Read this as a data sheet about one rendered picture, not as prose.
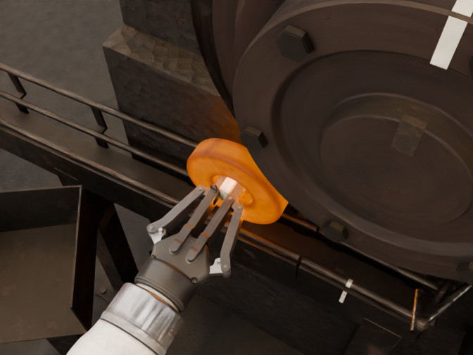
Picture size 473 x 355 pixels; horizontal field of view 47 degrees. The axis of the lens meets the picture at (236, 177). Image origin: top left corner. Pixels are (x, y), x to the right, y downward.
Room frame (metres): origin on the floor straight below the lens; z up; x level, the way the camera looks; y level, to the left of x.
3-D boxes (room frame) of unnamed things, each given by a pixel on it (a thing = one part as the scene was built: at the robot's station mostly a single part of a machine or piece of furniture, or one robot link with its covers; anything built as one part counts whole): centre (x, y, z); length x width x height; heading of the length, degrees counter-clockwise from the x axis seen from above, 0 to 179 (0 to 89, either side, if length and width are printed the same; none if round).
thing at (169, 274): (0.29, 0.08, 0.80); 0.09 x 0.08 x 0.07; 150
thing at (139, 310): (0.23, 0.11, 0.79); 0.09 x 0.06 x 0.09; 60
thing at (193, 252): (0.34, 0.03, 0.80); 0.11 x 0.01 x 0.04; 149
